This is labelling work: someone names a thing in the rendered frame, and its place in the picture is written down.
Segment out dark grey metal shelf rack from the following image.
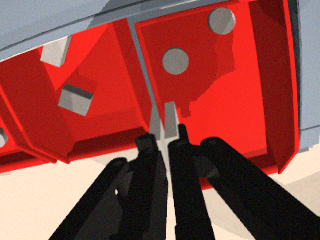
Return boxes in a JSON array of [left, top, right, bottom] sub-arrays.
[[0, 0, 320, 155]]

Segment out red bin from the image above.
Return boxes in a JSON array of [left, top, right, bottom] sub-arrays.
[[0, 18, 153, 164], [0, 93, 58, 173], [134, 0, 299, 175]]

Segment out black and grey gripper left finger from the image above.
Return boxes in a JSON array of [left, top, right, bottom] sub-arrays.
[[48, 105, 170, 240]]

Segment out grey steel disc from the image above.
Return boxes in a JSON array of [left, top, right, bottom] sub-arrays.
[[207, 7, 236, 35], [162, 47, 189, 74], [0, 128, 8, 148]]

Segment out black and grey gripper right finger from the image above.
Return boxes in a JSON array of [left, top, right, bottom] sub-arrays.
[[164, 101, 320, 240]]

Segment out grey rectangular block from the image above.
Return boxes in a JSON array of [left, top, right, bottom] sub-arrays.
[[58, 84, 94, 116], [40, 35, 72, 67]]

